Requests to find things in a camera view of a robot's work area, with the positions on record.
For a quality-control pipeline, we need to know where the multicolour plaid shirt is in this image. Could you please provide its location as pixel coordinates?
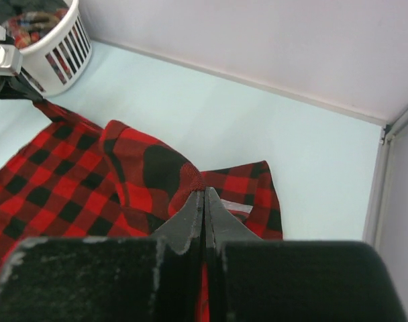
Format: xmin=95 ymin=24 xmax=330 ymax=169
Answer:
xmin=3 ymin=8 xmax=68 ymax=50

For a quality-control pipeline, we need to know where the right aluminium corner post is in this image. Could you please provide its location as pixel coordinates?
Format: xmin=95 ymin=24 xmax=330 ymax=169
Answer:
xmin=362 ymin=107 xmax=408 ymax=250

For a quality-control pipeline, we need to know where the red black plaid shirt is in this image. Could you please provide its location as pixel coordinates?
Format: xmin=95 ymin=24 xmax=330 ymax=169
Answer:
xmin=0 ymin=99 xmax=285 ymax=322

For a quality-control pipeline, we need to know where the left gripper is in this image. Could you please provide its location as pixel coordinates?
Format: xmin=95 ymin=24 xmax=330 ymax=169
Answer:
xmin=0 ymin=68 xmax=44 ymax=102

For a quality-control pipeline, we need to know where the dark grey garment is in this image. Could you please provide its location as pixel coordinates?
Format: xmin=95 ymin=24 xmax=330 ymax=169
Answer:
xmin=0 ymin=0 xmax=69 ymax=23

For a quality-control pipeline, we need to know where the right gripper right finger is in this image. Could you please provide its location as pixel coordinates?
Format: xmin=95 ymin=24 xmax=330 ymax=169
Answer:
xmin=204 ymin=187 xmax=262 ymax=257

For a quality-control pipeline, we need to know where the white laundry basket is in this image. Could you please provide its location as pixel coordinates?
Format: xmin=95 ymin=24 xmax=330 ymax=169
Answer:
xmin=19 ymin=1 xmax=92 ymax=97

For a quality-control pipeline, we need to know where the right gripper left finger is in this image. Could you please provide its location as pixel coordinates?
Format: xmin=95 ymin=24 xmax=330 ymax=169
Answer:
xmin=150 ymin=191 xmax=204 ymax=255

